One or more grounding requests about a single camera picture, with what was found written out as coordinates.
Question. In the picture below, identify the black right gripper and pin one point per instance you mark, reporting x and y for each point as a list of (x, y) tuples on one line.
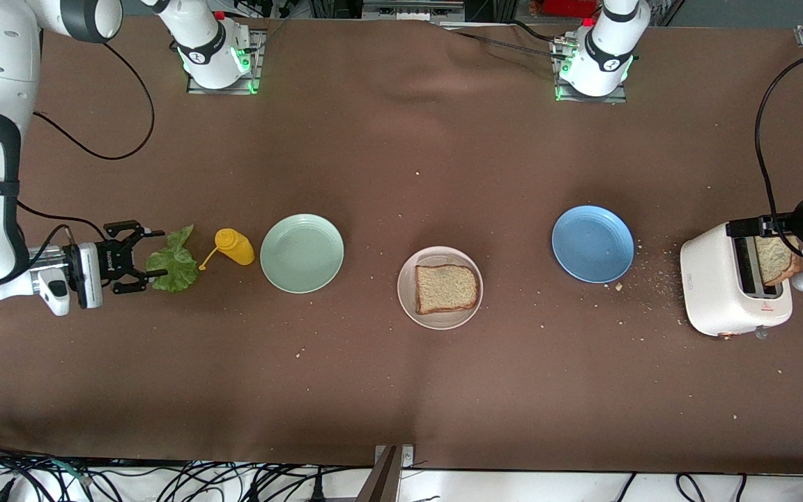
[(109, 259)]

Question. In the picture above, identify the brown bread slice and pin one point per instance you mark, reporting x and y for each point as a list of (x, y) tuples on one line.
[(774, 261), (447, 289)]

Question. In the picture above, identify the blue plate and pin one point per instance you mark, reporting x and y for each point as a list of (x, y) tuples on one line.
[(593, 244)]

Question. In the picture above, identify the red box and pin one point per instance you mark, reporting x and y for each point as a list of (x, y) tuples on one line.
[(569, 7)]

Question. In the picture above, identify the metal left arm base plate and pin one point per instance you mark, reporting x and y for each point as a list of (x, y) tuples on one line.
[(617, 97)]

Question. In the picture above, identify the beige plate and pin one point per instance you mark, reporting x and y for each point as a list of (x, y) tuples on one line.
[(443, 321)]

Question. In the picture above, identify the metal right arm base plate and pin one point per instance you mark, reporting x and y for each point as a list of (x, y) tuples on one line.
[(257, 52)]

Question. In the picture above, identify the yellow mustard squeeze bottle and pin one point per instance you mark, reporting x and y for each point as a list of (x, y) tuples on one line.
[(235, 247)]

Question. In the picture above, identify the dark grey metal bar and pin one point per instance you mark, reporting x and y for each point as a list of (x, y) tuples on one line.
[(380, 481)]

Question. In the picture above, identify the silver table edge bracket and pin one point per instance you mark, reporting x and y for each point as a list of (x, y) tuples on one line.
[(408, 454)]

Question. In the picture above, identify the white toaster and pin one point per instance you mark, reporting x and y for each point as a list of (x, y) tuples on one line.
[(712, 286)]

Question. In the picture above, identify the green lettuce leaf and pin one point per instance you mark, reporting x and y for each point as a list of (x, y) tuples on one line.
[(178, 265)]

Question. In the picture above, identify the silver power strip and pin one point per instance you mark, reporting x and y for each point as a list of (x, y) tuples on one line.
[(412, 10)]

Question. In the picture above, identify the brown tablecloth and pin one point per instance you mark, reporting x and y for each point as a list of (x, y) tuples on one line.
[(401, 390)]

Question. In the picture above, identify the pale green plate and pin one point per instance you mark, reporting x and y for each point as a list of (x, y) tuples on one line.
[(302, 253)]

